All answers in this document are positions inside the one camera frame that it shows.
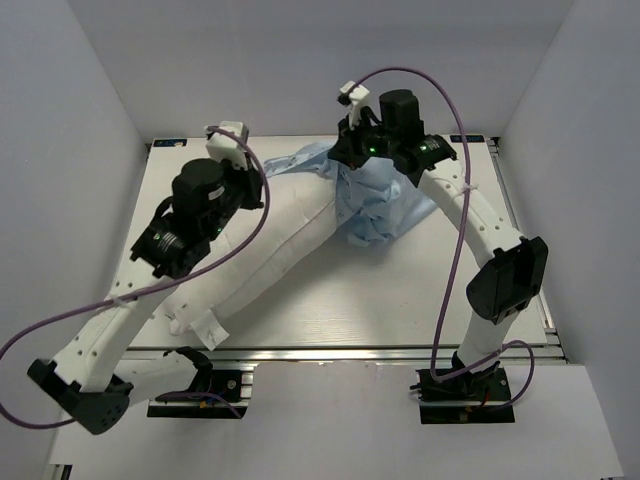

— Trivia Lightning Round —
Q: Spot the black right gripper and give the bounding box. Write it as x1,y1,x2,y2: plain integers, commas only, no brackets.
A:
328,110,398,172

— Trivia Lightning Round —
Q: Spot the light blue pillowcase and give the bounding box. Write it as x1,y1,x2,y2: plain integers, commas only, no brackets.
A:
264,140,437,247

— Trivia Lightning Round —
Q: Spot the white pillow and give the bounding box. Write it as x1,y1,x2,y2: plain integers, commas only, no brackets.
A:
159,172,338,350

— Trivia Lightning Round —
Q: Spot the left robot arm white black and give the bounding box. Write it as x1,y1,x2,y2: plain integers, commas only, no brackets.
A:
27,156,269,435

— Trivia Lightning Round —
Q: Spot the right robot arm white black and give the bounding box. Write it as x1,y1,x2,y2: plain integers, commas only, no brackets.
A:
328,82,548,399

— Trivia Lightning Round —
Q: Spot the blue sticker right corner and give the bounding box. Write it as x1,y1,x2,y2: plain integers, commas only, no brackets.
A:
449,134,486,143

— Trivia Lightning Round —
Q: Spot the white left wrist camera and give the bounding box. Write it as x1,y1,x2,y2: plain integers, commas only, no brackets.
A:
205,121,251,170

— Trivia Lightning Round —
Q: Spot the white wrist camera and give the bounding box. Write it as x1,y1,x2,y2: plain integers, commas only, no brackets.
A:
338,81,370,130
205,121,251,170

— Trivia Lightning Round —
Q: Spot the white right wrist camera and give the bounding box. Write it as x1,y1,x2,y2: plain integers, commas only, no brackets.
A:
338,81,370,130

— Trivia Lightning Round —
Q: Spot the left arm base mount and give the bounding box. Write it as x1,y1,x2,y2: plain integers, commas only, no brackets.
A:
147,347,247,420

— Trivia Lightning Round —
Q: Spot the aluminium table front rail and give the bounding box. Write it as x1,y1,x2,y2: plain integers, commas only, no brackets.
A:
123,345,566,361

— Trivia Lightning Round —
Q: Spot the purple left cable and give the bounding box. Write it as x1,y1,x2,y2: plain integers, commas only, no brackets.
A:
0,127,272,431

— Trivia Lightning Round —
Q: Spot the purple cable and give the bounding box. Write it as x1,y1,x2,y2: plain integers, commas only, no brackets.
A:
0,127,272,431
349,67,535,414

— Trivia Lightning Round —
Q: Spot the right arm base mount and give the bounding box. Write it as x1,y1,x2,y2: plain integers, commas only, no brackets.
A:
409,366,515,425

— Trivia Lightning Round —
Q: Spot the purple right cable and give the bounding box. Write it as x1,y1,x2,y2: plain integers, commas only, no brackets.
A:
349,67,535,414

